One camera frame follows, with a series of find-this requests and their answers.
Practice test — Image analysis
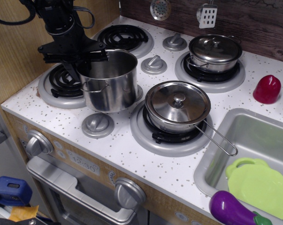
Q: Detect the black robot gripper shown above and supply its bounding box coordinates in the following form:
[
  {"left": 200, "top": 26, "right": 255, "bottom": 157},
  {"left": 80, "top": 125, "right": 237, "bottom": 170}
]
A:
[{"left": 38, "top": 25, "right": 108, "bottom": 81}]

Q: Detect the tall stainless steel pot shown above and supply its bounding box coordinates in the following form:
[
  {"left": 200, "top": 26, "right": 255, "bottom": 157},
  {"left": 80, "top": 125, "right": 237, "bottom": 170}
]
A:
[{"left": 77, "top": 50, "right": 138, "bottom": 113}]

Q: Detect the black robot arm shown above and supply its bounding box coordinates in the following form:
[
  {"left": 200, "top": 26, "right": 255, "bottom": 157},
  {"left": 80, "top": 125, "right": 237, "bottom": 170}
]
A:
[{"left": 35, "top": 0, "right": 108, "bottom": 82}]

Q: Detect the front left stove burner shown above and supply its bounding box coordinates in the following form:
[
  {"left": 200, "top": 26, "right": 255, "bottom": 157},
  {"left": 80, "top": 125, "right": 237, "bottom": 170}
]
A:
[{"left": 38, "top": 64, "right": 86, "bottom": 109}]

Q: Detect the stove burner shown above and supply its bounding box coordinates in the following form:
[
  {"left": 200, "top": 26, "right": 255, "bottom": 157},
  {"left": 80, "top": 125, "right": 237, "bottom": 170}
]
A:
[
  {"left": 38, "top": 64, "right": 86, "bottom": 109},
  {"left": 175, "top": 52, "right": 245, "bottom": 93},
  {"left": 130, "top": 102, "right": 213, "bottom": 157},
  {"left": 93, "top": 24, "right": 154, "bottom": 59}
]

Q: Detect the back left stove burner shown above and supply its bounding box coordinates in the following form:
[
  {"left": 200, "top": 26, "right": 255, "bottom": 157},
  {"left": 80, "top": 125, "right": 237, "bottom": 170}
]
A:
[{"left": 93, "top": 24, "right": 154, "bottom": 59}]

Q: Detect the grey front stove knob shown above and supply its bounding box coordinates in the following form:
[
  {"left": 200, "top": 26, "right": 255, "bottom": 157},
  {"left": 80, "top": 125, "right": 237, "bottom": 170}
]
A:
[{"left": 81, "top": 113, "right": 115, "bottom": 139}]

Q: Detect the grey stove knob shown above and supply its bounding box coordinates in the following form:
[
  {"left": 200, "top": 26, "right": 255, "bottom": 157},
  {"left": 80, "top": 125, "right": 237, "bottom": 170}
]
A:
[
  {"left": 81, "top": 113, "right": 115, "bottom": 139},
  {"left": 141, "top": 55, "right": 168, "bottom": 75},
  {"left": 136, "top": 85, "right": 144, "bottom": 101},
  {"left": 162, "top": 33, "right": 187, "bottom": 52}
]

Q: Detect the grey centre stove knob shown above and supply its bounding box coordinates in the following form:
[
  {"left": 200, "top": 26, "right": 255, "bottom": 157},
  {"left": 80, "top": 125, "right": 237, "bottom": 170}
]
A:
[{"left": 136, "top": 85, "right": 144, "bottom": 101}]

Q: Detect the grey middle stove knob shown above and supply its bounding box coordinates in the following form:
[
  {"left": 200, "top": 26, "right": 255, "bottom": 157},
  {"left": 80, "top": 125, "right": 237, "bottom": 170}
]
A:
[{"left": 141, "top": 55, "right": 168, "bottom": 75}]

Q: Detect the grey back stove knob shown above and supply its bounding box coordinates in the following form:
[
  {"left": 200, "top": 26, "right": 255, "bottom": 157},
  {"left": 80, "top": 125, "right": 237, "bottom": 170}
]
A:
[{"left": 162, "top": 33, "right": 187, "bottom": 52}]

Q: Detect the back right stove burner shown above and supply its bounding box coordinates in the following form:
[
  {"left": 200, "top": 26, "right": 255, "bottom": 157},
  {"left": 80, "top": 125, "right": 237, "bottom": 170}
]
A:
[{"left": 175, "top": 52, "right": 245, "bottom": 93}]

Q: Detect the front right stove burner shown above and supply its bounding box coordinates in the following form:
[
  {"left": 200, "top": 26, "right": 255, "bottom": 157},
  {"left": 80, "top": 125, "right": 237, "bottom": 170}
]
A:
[{"left": 130, "top": 102, "right": 213, "bottom": 157}]

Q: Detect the steel pot lid with knob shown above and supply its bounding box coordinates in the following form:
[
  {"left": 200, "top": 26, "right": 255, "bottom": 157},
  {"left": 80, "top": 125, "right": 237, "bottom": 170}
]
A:
[{"left": 189, "top": 34, "right": 242, "bottom": 63}]

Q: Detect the left grey oven dial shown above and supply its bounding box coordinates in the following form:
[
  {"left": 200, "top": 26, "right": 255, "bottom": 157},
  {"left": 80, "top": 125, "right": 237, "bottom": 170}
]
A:
[{"left": 26, "top": 130, "right": 54, "bottom": 157}]

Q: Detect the grey oven dial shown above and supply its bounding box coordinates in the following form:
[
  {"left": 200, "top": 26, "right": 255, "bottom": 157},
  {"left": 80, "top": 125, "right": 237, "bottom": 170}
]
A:
[
  {"left": 26, "top": 130, "right": 54, "bottom": 157},
  {"left": 114, "top": 177, "right": 146, "bottom": 210}
]

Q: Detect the oven clock display panel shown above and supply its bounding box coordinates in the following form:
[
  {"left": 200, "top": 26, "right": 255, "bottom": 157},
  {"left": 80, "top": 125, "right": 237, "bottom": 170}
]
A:
[{"left": 66, "top": 150, "right": 100, "bottom": 176}]

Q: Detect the hanging steel skimmer ladle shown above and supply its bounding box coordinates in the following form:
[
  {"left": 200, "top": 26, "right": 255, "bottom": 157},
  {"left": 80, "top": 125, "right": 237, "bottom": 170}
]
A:
[{"left": 150, "top": 0, "right": 171, "bottom": 21}]

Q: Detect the steel saucepan lid with knob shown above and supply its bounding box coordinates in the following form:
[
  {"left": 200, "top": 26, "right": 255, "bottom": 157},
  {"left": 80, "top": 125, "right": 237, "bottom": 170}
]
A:
[{"left": 145, "top": 80, "right": 212, "bottom": 124}]

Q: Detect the right grey oven dial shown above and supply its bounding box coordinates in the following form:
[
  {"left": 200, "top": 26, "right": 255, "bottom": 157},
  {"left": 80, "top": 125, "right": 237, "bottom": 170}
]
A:
[{"left": 114, "top": 177, "right": 146, "bottom": 210}]

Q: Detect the hanging steel slotted spatula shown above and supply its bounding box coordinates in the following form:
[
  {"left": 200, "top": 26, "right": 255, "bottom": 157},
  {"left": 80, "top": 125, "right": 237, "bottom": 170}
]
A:
[{"left": 196, "top": 0, "right": 218, "bottom": 29}]

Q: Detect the blue plastic clamp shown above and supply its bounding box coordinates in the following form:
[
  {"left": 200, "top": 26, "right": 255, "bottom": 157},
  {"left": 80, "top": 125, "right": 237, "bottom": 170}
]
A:
[{"left": 0, "top": 176, "right": 32, "bottom": 206}]

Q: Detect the yellow cloth scrap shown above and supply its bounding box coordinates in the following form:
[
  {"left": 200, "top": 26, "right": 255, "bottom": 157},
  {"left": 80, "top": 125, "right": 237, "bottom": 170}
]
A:
[{"left": 8, "top": 205, "right": 39, "bottom": 222}]

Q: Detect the grey toy sink basin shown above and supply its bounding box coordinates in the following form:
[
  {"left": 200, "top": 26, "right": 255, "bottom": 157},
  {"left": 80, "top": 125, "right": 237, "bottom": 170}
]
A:
[{"left": 193, "top": 107, "right": 283, "bottom": 225}]

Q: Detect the red toy pepper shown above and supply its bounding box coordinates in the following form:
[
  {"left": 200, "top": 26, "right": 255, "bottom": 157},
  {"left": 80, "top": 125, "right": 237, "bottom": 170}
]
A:
[{"left": 252, "top": 75, "right": 281, "bottom": 104}]

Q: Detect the purple toy eggplant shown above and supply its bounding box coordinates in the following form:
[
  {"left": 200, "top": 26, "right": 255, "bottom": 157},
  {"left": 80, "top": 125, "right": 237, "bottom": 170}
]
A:
[{"left": 209, "top": 191, "right": 273, "bottom": 225}]

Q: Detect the green toy plate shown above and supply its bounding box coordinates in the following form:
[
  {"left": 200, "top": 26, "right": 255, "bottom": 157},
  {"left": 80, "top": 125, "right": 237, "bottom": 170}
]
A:
[{"left": 225, "top": 157, "right": 283, "bottom": 220}]

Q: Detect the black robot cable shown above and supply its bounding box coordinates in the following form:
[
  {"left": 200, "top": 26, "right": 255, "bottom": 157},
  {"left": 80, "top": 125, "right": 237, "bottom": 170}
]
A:
[{"left": 0, "top": 0, "right": 95, "bottom": 30}]

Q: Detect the steel saucepan with long handle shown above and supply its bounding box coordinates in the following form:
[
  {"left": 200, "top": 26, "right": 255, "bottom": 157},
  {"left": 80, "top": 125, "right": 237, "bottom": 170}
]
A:
[{"left": 145, "top": 102, "right": 238, "bottom": 157}]

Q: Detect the grey oven door handle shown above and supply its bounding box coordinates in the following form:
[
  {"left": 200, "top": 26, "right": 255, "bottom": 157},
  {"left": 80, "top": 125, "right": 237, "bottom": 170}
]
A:
[{"left": 27, "top": 157, "right": 138, "bottom": 225}]

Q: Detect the steel two-handled pot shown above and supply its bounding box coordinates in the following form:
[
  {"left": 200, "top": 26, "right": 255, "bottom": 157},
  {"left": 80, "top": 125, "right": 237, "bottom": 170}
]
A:
[{"left": 186, "top": 36, "right": 241, "bottom": 73}]

